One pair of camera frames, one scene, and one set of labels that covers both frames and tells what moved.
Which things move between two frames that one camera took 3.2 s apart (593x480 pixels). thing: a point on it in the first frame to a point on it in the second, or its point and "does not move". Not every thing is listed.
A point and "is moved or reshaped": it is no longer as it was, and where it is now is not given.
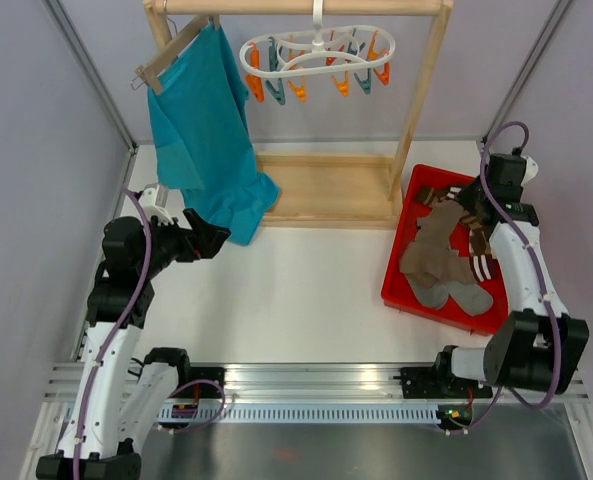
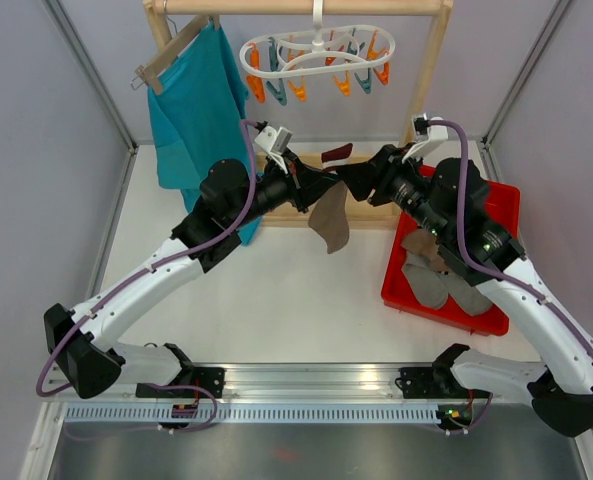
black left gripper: x=191 y=248 to x=307 y=184
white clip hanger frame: x=318 y=38 does not move
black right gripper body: x=472 y=194 to x=395 y=174
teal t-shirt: x=203 y=141 does not move
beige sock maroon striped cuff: x=430 y=253 to x=331 y=216
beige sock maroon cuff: x=484 y=265 is moved or reshaped
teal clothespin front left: x=278 y=94 does not move
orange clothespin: x=344 y=86 does not move
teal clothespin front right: x=366 y=83 does not move
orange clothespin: x=299 y=91 does not move
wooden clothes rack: x=336 y=190 does not move
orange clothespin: x=255 y=84 does not move
